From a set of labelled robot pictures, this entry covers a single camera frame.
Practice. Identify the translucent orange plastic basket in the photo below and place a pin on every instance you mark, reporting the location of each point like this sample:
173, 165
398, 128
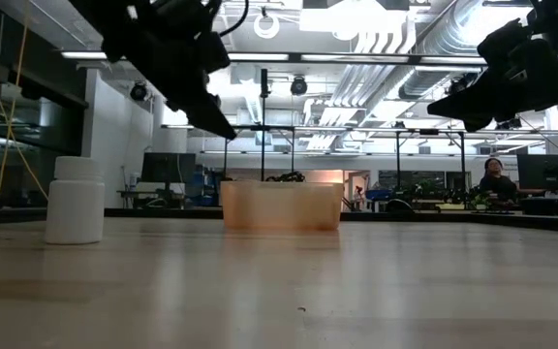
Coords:
282, 206

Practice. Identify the black computer monitor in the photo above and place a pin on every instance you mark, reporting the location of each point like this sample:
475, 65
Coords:
167, 167
546, 172

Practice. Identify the person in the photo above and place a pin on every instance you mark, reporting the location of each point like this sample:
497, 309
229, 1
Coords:
498, 184

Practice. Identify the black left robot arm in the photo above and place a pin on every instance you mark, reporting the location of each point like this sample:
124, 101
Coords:
109, 24

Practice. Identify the black metal frame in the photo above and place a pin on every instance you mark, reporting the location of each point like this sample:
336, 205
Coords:
259, 128
429, 132

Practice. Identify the large white pill bottle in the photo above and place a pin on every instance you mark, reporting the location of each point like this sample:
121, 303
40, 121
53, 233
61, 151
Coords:
74, 203

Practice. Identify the silver ceiling air duct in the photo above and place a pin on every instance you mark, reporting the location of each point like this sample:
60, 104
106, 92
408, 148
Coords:
453, 34

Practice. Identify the black vertical pole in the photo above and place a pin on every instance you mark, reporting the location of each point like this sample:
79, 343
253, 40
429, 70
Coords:
264, 126

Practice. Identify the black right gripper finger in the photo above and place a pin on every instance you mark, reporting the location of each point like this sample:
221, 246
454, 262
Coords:
458, 102
476, 123

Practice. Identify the blue storage bin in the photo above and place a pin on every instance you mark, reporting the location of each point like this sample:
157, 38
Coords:
378, 195

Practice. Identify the black hanging camera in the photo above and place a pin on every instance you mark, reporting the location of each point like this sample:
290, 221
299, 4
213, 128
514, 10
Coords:
299, 85
138, 91

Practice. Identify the black table edge rail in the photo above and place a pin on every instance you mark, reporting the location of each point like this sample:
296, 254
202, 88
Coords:
405, 216

